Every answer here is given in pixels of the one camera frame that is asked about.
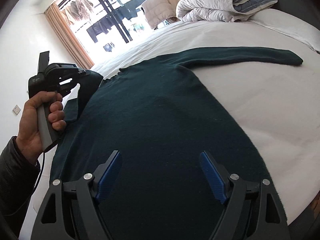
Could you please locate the white bed sheet mattress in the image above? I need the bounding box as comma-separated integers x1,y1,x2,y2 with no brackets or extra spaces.
18,8,320,240

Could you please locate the dark green sweater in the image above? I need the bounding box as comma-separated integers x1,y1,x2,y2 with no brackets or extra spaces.
50,47,303,239

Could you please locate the wall socket plate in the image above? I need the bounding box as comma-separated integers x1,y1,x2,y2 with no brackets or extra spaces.
12,105,21,115

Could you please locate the person's left hand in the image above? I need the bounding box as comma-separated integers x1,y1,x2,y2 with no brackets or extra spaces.
16,92,66,165

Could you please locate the left forearm dark sleeve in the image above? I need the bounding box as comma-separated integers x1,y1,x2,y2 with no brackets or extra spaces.
0,136,40,239

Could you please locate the black braided cable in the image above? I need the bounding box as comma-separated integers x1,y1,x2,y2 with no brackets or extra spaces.
30,139,60,198

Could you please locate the beige puffer jacket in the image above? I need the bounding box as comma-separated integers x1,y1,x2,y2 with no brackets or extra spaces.
141,0,180,30

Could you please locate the left tan curtain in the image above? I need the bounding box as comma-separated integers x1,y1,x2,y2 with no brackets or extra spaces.
44,2,94,69

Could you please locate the black framed window door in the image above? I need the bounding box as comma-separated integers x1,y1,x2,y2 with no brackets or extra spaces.
57,0,151,63

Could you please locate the folded grey white duvet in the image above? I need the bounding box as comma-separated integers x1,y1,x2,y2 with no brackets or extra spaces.
176,0,278,22

